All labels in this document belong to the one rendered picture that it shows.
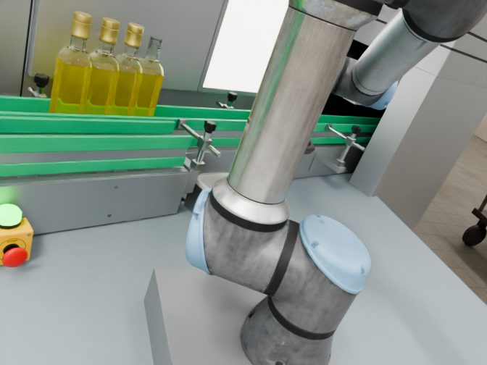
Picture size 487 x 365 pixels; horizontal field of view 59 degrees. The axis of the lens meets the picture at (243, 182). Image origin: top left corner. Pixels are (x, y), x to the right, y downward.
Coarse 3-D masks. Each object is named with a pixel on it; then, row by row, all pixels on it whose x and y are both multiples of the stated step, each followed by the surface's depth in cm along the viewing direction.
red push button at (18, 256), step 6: (6, 252) 73; (12, 252) 73; (18, 252) 74; (24, 252) 75; (6, 258) 73; (12, 258) 74; (18, 258) 74; (24, 258) 75; (6, 264) 74; (12, 264) 74; (18, 264) 75
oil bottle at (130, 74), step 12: (120, 60) 94; (132, 60) 94; (120, 72) 93; (132, 72) 95; (120, 84) 95; (132, 84) 96; (120, 96) 96; (132, 96) 98; (120, 108) 98; (132, 108) 100
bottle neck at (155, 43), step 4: (152, 36) 97; (152, 40) 96; (156, 40) 96; (160, 40) 97; (152, 44) 97; (156, 44) 97; (160, 44) 97; (148, 48) 98; (152, 48) 97; (156, 48) 97; (160, 48) 98; (148, 52) 98; (152, 52) 97; (156, 52) 98; (148, 56) 98; (152, 56) 98; (156, 56) 98; (152, 60) 98; (156, 60) 99
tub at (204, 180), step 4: (228, 172) 121; (200, 176) 113; (204, 176) 114; (208, 176) 115; (212, 176) 116; (216, 176) 117; (220, 176) 118; (224, 176) 119; (196, 180) 111; (200, 180) 111; (204, 180) 115; (208, 180) 116; (212, 180) 117; (216, 180) 118; (200, 184) 110; (204, 184) 110; (208, 184) 116; (212, 184) 117; (204, 188) 109; (208, 188) 109
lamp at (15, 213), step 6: (6, 204) 76; (0, 210) 75; (6, 210) 75; (12, 210) 75; (18, 210) 76; (0, 216) 74; (6, 216) 74; (12, 216) 75; (18, 216) 76; (0, 222) 74; (6, 222) 74; (12, 222) 75; (18, 222) 76; (6, 228) 75; (12, 228) 76
